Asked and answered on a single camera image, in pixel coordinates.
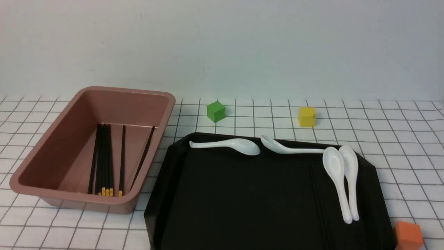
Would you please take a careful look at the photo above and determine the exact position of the green cube block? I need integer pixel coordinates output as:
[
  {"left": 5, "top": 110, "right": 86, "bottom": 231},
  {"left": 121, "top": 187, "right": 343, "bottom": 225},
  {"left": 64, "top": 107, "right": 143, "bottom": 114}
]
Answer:
[{"left": 206, "top": 101, "right": 226, "bottom": 123}]

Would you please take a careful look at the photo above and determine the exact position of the white ceramic spoon left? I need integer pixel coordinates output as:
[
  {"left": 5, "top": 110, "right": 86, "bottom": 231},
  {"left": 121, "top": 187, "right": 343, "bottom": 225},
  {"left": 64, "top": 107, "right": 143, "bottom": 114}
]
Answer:
[{"left": 189, "top": 138, "right": 261, "bottom": 156}]

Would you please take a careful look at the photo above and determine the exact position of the white ceramic spoon upper middle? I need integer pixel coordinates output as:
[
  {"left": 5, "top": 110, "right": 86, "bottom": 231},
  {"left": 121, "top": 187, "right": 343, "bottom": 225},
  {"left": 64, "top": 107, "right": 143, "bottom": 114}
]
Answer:
[{"left": 260, "top": 135, "right": 325, "bottom": 155}]

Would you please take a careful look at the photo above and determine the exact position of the black plastic tray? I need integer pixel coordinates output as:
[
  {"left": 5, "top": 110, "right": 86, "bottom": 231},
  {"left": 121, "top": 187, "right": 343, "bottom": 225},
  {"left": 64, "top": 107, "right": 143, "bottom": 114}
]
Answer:
[{"left": 144, "top": 132, "right": 397, "bottom": 250}]

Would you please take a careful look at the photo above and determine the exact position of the yellow cube block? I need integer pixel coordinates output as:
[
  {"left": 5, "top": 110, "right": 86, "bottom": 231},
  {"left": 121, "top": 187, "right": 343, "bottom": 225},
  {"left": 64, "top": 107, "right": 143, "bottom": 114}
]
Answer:
[{"left": 298, "top": 107, "right": 316, "bottom": 127}]

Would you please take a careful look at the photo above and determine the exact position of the white ceramic spoon large bowl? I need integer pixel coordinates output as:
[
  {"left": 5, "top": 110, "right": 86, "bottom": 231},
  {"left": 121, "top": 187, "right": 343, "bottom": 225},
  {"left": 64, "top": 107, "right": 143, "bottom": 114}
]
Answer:
[{"left": 322, "top": 147, "right": 353, "bottom": 224}]

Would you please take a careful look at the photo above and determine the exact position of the black chopstick yellow tip separate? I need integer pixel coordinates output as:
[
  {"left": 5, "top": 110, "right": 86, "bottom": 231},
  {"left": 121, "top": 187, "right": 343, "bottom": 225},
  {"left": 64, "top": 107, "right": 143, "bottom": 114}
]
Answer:
[{"left": 118, "top": 125, "right": 126, "bottom": 197}]

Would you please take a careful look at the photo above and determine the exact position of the pink rectangular plastic bin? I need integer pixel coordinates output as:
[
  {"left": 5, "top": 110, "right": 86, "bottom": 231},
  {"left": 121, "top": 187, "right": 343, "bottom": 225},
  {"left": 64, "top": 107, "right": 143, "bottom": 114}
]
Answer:
[{"left": 10, "top": 86, "right": 176, "bottom": 214}]

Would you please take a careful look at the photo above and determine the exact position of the white ceramic spoon rightmost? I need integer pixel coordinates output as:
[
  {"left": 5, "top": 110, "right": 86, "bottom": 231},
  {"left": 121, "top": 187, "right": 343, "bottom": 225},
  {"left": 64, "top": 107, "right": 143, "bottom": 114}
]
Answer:
[{"left": 339, "top": 145, "right": 360, "bottom": 221}]

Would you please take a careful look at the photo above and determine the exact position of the black chopstick leftmost in bin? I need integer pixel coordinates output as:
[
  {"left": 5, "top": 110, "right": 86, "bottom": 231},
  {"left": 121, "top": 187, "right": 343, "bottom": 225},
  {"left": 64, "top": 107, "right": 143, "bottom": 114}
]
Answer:
[{"left": 88, "top": 124, "right": 101, "bottom": 194}]

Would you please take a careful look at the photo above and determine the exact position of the orange cube block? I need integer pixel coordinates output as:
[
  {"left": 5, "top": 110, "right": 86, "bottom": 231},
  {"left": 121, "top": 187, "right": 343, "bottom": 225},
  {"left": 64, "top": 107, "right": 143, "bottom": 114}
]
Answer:
[{"left": 394, "top": 220, "right": 424, "bottom": 250}]

